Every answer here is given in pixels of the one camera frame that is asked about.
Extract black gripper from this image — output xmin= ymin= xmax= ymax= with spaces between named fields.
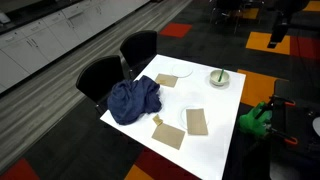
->
xmin=269 ymin=21 xmax=291 ymax=45

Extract green pen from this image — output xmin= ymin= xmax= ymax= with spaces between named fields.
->
xmin=217 ymin=68 xmax=225 ymax=83

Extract dark background chairs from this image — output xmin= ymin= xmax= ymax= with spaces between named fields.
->
xmin=209 ymin=0 xmax=268 ymax=34

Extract black orange bar clamp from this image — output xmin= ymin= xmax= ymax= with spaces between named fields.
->
xmin=266 ymin=126 xmax=299 ymax=147
xmin=254 ymin=94 xmax=297 ymax=119

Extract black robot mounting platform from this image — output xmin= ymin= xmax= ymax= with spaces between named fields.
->
xmin=269 ymin=78 xmax=320 ymax=180

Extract empty white plate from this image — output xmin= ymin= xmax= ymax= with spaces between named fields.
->
xmin=171 ymin=63 xmax=194 ymax=79

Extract brown napkin lying on plate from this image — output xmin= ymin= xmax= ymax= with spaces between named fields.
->
xmin=185 ymin=108 xmax=209 ymax=136

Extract white plate under napkin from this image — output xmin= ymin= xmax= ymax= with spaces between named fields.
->
xmin=178 ymin=104 xmax=211 ymax=132

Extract black chair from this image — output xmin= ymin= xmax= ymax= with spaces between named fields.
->
xmin=75 ymin=54 xmax=126 ymax=116
xmin=119 ymin=30 xmax=158 ymax=81

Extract small crumpled brown paper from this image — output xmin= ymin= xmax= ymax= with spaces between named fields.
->
xmin=152 ymin=113 xmax=164 ymax=127

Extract large brown paper napkin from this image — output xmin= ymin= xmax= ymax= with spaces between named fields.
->
xmin=151 ymin=122 xmax=186 ymax=151

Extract crumpled blue cloth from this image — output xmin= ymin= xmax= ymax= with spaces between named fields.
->
xmin=106 ymin=74 xmax=163 ymax=126

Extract white kitchen cabinets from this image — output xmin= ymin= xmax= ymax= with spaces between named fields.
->
xmin=0 ymin=0 xmax=151 ymax=95

